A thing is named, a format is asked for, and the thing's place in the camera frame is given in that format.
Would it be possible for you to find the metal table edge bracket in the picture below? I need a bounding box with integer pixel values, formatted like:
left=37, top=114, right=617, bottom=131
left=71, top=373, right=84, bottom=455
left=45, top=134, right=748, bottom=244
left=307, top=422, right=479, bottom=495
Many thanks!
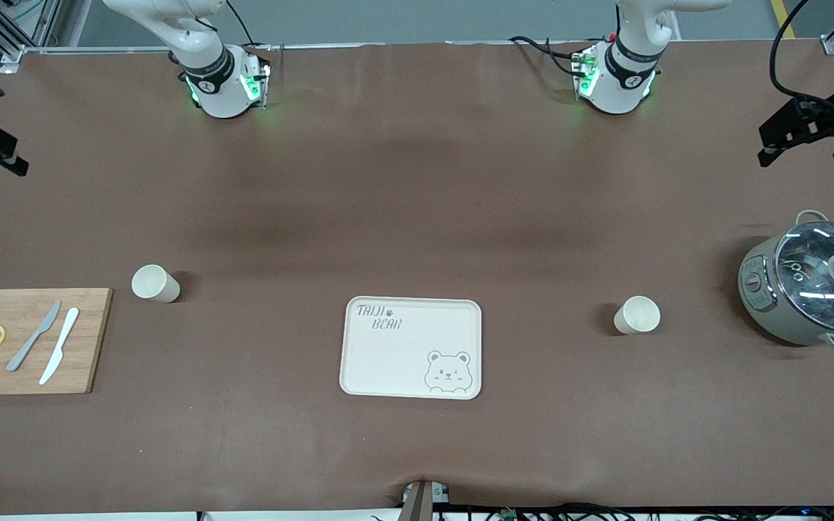
left=401, top=480, right=452, bottom=521

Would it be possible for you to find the black left base cable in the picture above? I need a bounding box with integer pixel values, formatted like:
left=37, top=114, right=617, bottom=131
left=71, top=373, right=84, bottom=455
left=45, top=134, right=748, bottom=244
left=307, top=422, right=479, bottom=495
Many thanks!
left=508, top=35, right=586, bottom=75

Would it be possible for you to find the white plastic knife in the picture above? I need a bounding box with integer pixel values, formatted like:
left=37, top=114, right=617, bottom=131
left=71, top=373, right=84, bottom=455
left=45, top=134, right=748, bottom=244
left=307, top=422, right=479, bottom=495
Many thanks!
left=39, top=308, right=80, bottom=385

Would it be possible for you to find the metal base connector plate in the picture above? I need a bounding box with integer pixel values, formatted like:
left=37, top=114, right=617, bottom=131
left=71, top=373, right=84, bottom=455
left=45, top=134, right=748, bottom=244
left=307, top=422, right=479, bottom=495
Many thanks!
left=243, top=45, right=274, bottom=111
left=571, top=45, right=600, bottom=99

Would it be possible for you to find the black base cable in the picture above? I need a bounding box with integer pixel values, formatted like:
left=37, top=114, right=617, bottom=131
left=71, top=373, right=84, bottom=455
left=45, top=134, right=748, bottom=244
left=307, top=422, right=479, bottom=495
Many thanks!
left=224, top=0, right=274, bottom=53
left=508, top=35, right=586, bottom=75

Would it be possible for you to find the black right base cable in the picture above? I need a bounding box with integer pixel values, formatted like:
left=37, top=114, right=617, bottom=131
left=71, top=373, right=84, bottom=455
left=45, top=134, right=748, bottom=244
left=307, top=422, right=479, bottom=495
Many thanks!
left=224, top=0, right=274, bottom=53

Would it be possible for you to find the grey plastic knife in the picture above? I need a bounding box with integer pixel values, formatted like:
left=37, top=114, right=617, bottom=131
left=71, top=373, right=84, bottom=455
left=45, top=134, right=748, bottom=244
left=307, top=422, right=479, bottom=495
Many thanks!
left=7, top=300, right=62, bottom=373

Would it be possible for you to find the wooden cutting board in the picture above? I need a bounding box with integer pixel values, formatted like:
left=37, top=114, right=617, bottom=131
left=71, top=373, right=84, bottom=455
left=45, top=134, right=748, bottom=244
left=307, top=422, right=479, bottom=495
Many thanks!
left=0, top=288, right=113, bottom=396

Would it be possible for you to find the grey-green electric pot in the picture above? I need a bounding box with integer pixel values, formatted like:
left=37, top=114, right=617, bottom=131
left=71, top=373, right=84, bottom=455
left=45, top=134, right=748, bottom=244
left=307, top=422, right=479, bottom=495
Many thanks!
left=738, top=210, right=834, bottom=355

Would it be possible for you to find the cream bear print tray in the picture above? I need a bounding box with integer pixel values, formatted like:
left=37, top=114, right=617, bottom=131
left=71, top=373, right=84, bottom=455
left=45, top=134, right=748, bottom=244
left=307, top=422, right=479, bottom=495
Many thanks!
left=339, top=296, right=483, bottom=400

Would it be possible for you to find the white IKEA cup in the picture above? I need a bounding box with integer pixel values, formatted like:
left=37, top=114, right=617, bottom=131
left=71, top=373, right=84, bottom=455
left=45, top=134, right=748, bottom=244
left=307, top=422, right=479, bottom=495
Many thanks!
left=131, top=264, right=181, bottom=304
left=613, top=295, right=662, bottom=336

